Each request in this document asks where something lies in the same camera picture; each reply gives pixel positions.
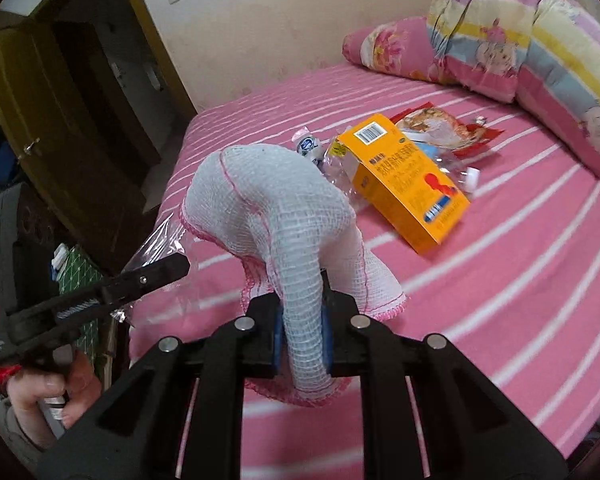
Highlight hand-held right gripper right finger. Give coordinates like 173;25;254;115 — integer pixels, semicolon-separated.
320;270;570;480

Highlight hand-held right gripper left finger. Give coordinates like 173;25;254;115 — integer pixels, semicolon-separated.
36;294;283;480

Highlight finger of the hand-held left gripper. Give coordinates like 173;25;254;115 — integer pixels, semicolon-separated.
99;254;191;310

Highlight white mesh cloth pink trim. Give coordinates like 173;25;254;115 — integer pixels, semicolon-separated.
180;144;411;407

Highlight crushed clear plastic bottle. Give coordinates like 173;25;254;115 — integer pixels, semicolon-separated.
320;135;482;201

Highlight orange cardboard box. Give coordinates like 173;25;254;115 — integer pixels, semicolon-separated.
336;114;472;255

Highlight red snack packet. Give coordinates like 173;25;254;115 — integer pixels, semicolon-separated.
389;101;505;161

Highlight person's left forearm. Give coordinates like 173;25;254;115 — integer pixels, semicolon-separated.
0;402;56;466

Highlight person's left hand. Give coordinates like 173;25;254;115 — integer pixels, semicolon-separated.
6;351;104;449

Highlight clear plastic bag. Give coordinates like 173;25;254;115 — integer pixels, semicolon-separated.
111;220;193;326

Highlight green patterned box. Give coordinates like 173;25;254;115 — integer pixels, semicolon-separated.
54;244;112;358

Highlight dark carved furniture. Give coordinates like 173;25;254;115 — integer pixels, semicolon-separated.
0;184;61;311

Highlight pink striped tablecloth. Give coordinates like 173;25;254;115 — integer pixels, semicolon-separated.
129;62;600;480

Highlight wooden door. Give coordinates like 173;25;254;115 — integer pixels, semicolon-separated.
0;7;163;256

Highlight small white drink bottle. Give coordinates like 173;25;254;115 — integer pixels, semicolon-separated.
292;127;326;166

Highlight pink floral pillow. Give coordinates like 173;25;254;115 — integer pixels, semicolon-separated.
342;15;463;87

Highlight striped cartoon quilt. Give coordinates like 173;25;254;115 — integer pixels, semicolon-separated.
426;0;600;187

